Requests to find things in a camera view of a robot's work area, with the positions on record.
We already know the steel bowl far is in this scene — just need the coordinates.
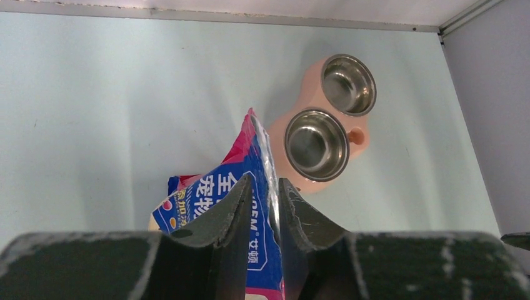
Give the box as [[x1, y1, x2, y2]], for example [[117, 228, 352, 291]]
[[321, 54, 377, 117]]

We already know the pet food bag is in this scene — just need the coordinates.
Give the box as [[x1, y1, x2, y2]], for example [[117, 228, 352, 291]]
[[148, 109, 284, 299]]

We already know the steel bowl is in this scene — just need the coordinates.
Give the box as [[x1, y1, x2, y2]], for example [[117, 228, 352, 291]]
[[321, 54, 377, 117], [284, 108, 350, 183]]

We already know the pink double bowl stand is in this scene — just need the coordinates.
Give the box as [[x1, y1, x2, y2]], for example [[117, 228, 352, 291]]
[[267, 54, 377, 193]]

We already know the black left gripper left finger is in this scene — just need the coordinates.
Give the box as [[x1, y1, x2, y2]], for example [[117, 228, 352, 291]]
[[1, 175, 253, 299]]

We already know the steel bowl near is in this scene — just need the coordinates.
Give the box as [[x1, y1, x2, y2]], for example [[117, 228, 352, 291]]
[[284, 108, 350, 183]]

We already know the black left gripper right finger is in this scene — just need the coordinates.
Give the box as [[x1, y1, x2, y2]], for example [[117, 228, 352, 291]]
[[278, 178, 529, 299]]

